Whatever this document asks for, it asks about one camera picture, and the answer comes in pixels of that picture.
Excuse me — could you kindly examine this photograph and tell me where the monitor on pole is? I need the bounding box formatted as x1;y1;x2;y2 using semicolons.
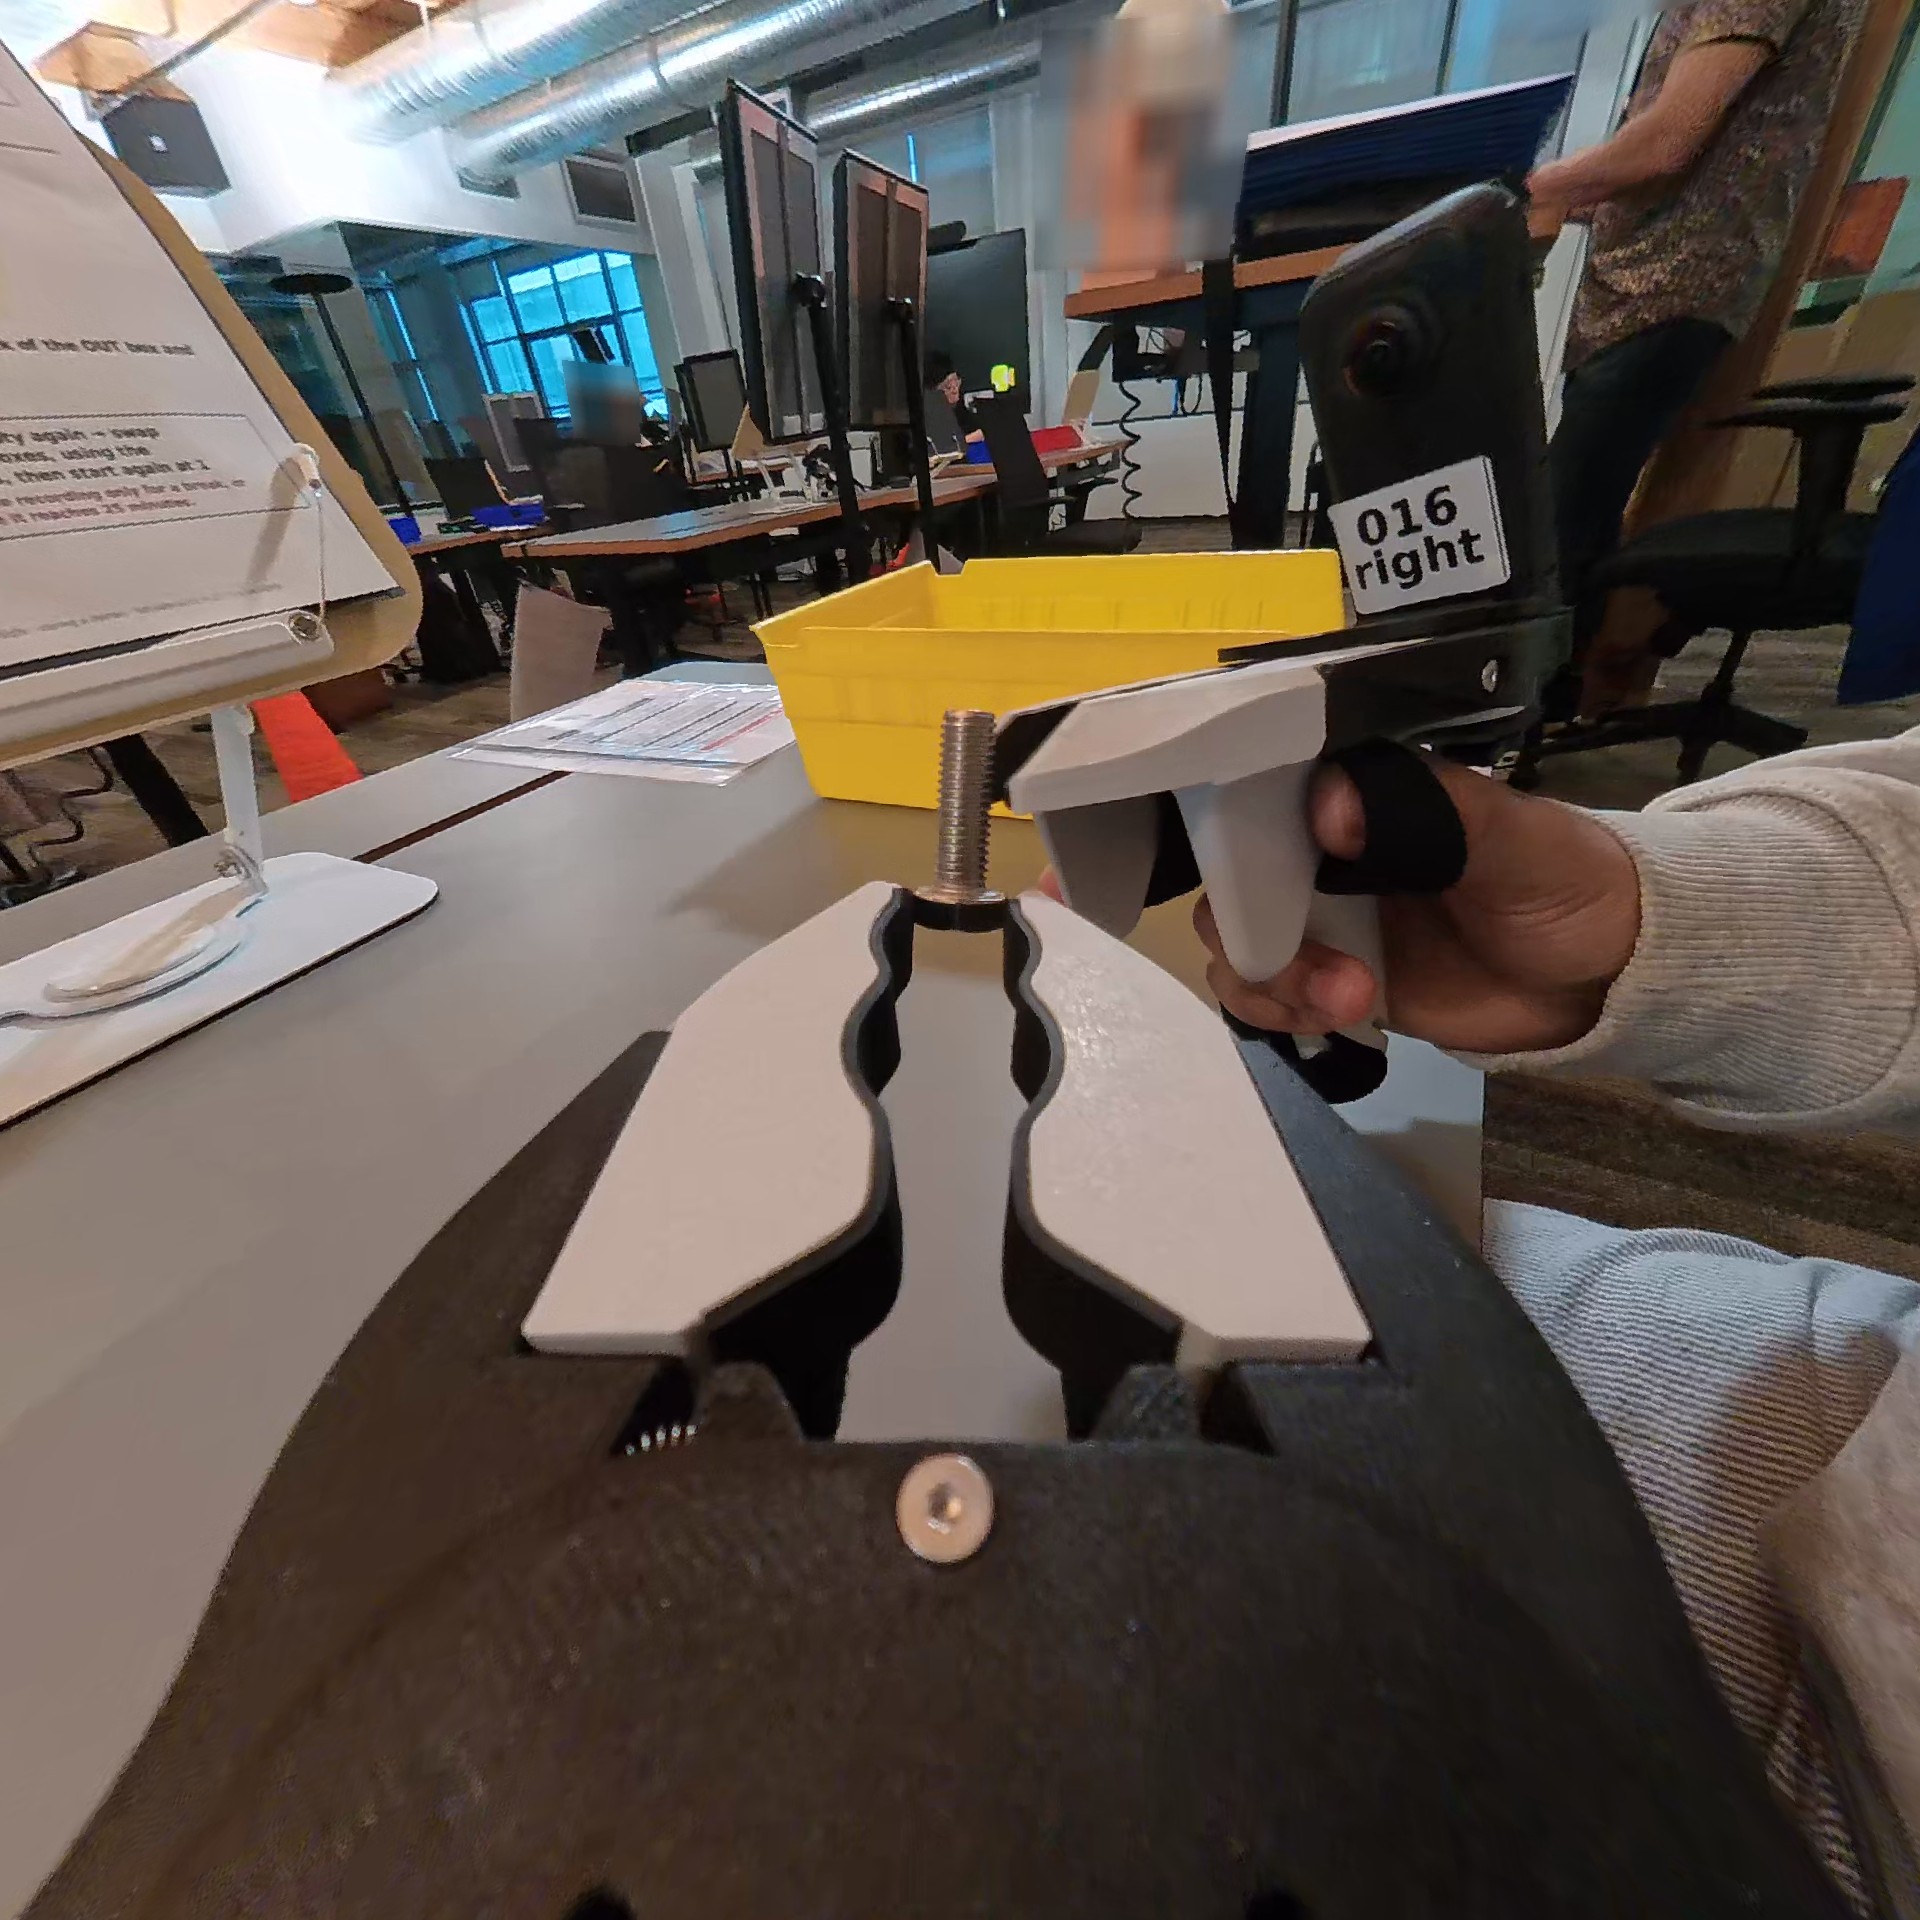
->
831;151;935;564
718;78;834;588

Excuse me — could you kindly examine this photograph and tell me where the grey board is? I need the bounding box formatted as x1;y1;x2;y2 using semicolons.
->
510;585;617;722

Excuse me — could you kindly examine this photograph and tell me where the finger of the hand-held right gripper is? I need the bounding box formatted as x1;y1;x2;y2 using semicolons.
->
995;634;1446;942
1002;655;1347;823

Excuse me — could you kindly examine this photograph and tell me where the printed instruction sheet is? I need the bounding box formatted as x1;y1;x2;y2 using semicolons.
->
0;45;396;670

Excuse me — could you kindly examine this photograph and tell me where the black floor lamp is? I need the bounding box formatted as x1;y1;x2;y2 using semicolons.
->
271;273;407;505

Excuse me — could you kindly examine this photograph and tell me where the yellow plastic bin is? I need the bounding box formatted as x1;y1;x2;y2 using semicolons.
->
753;548;1347;812

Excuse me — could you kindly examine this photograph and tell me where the black ceiling speaker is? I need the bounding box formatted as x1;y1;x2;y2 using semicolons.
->
106;94;233;196

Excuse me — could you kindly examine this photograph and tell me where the person's right hand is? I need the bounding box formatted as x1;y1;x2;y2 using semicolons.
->
1196;749;1649;1057

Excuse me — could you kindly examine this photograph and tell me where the grey desk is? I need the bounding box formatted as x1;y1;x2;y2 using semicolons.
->
0;661;1488;1920

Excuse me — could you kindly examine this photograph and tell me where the blue jacket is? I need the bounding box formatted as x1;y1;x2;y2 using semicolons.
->
1838;435;1920;706

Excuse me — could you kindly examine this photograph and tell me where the laminated paper sheet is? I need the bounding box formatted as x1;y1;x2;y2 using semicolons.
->
451;679;798;789

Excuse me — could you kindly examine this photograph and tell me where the person's right forearm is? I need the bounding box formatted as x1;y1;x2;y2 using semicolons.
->
1476;729;1920;1134

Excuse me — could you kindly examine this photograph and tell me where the steel bolt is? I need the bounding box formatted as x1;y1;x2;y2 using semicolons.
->
911;709;1011;935

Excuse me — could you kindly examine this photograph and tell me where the black monitor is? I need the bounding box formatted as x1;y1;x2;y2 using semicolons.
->
921;229;1033;401

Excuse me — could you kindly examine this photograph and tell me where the person's striped shirt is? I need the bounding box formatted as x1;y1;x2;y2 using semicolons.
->
1486;1199;1920;1862

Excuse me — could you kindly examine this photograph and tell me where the silver ventilation duct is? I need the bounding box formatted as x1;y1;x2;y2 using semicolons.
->
346;0;1051;173

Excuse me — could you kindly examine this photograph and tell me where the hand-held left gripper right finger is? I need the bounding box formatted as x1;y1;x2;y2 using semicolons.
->
1007;895;1377;1367

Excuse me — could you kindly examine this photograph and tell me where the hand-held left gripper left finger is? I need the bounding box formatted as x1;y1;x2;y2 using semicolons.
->
520;885;905;1359

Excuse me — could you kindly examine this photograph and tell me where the black office chair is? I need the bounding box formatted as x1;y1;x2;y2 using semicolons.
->
977;394;1144;557
1591;374;1918;753

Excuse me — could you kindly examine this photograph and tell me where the long office desk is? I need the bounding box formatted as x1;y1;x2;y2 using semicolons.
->
503;441;1127;601

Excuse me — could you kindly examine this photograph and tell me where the standing desk with orange top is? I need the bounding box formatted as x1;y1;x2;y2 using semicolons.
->
1066;201;1561;548

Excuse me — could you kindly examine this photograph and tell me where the white document stand with board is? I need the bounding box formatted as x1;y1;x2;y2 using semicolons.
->
0;37;442;1130

